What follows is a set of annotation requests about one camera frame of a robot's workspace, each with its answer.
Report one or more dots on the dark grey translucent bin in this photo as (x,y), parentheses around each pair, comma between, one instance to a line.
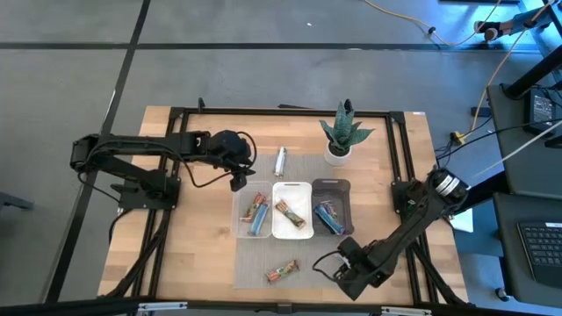
(344,193)

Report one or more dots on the snake plant in white pot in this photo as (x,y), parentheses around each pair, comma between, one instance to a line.
(337,153)

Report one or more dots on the white silver granola bar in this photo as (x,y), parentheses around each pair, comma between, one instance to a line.
(281,161)

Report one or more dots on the dark grey side desk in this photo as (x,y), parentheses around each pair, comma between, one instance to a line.
(513,153)
(509,263)

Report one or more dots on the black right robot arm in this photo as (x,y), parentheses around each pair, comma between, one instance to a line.
(408,232)

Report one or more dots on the grey woven placemat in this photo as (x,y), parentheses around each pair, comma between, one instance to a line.
(263,259)

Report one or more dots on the orange green granola bar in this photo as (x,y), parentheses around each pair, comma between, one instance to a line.
(290,213)

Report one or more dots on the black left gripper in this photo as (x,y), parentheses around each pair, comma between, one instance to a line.
(230,149)

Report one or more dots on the white sheet of paper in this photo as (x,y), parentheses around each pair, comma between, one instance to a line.
(463,221)

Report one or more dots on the white plastic bin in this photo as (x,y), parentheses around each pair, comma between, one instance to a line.
(292,191)

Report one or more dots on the black keyboard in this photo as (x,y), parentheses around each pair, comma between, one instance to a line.
(544,254)

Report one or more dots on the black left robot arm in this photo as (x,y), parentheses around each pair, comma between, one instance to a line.
(131,142)

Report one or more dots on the person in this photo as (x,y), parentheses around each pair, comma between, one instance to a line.
(522,19)

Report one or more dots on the black power adapter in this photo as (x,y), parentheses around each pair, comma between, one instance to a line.
(540,109)

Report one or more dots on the grey chair base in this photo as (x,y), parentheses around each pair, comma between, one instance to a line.
(13,201)

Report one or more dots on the clear plastic bin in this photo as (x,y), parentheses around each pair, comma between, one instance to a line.
(239,188)

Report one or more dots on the red wrapper granola bar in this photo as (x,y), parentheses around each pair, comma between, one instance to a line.
(254,206)

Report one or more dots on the green red granola bar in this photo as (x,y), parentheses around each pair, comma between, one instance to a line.
(282,270)

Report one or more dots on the black aluminium table frame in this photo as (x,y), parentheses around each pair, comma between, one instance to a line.
(285,112)

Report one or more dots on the dark purple granola bar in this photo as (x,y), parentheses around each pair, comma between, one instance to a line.
(327,205)

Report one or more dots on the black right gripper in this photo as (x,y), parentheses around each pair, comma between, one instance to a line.
(362,265)

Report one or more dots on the yellow power plug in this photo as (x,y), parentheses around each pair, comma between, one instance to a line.
(458,138)

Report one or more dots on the red blue granola bar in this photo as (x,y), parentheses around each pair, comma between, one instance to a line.
(259,218)

